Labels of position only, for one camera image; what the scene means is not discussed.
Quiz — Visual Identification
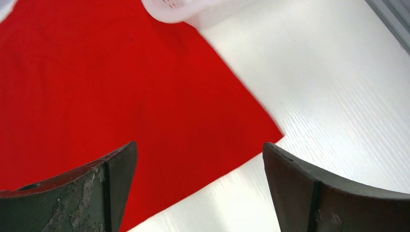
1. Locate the white plastic basket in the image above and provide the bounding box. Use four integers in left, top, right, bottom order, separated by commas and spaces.
141, 0, 228, 24

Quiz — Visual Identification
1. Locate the aluminium frame rail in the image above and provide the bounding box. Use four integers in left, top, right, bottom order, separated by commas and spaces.
366, 0, 410, 54

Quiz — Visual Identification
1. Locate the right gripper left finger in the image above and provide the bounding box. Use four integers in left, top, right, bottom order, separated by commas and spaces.
0, 141, 137, 232

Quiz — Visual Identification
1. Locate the red t shirt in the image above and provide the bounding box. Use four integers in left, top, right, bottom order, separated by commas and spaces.
0, 0, 283, 232

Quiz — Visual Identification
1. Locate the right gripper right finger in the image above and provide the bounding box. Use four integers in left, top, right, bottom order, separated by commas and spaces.
263, 143, 410, 232

